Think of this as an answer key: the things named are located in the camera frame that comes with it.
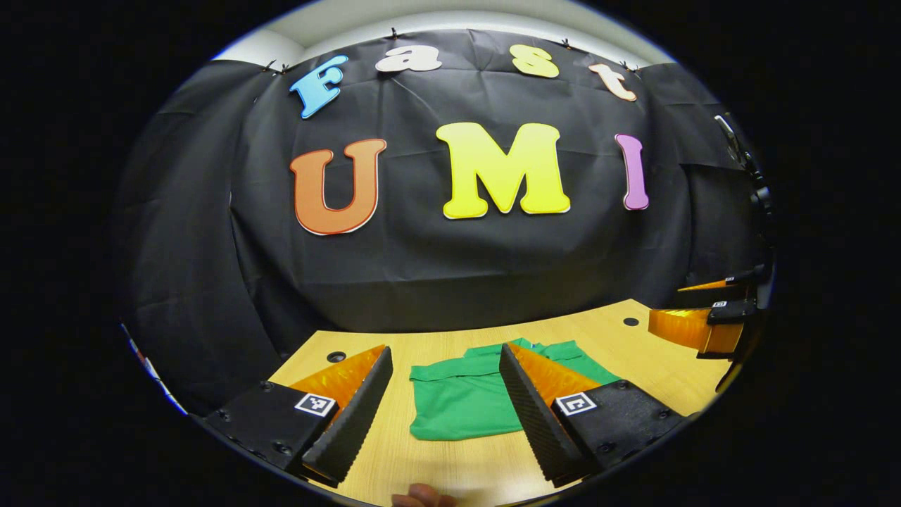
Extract black backdrop cloth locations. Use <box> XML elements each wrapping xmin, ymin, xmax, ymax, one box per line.
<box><xmin>113</xmin><ymin>28</ymin><xmax>775</xmax><ymax>416</ymax></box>

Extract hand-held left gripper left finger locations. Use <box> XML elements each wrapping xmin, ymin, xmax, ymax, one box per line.
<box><xmin>196</xmin><ymin>344</ymin><xmax>395</xmax><ymax>488</ymax></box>

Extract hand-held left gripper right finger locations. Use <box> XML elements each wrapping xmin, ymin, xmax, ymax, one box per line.
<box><xmin>498</xmin><ymin>342</ymin><xmax>687</xmax><ymax>489</ymax></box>

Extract green polo T-shirt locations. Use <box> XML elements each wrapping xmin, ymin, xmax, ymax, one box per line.
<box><xmin>408</xmin><ymin>338</ymin><xmax>622</xmax><ymax>442</ymax></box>

